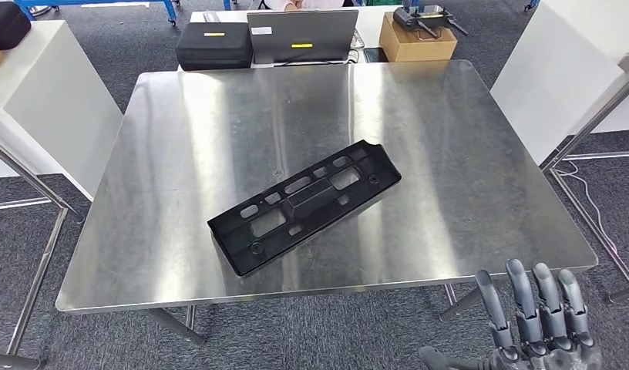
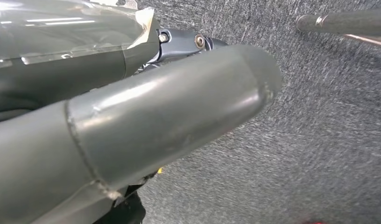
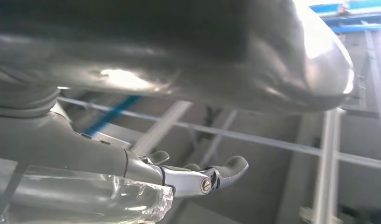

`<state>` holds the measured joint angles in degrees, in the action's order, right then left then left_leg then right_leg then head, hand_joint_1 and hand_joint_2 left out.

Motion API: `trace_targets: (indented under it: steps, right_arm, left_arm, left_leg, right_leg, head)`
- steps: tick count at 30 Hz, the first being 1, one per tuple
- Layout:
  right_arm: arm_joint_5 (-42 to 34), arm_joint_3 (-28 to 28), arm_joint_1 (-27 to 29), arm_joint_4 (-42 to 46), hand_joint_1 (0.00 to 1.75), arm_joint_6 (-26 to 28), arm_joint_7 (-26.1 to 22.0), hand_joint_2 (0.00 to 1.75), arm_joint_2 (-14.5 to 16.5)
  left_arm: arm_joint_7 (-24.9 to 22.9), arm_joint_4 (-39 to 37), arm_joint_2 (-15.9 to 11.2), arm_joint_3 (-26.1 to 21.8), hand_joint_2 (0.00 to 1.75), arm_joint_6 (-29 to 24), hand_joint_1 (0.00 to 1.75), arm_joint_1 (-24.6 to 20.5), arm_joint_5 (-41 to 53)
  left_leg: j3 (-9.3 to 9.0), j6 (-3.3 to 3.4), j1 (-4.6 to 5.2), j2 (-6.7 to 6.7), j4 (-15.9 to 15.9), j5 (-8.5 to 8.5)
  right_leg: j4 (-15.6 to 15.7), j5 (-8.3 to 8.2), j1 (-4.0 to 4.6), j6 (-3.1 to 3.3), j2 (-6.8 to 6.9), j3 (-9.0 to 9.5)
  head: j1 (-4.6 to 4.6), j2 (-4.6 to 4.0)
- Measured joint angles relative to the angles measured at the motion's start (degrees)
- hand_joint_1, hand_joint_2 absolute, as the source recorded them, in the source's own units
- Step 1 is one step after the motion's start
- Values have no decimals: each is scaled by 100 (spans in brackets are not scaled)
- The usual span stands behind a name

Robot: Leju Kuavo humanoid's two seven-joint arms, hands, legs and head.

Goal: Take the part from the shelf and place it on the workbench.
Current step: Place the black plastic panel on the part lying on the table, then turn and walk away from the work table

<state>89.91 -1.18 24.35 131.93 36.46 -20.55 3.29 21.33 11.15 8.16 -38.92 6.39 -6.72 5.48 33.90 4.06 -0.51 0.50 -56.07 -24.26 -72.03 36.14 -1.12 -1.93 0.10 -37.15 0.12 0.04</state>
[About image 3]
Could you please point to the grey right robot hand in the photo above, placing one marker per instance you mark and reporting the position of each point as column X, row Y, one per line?
column 178, row 46

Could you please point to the blue metal shelf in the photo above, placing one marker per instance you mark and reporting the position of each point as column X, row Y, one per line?
column 354, row 28

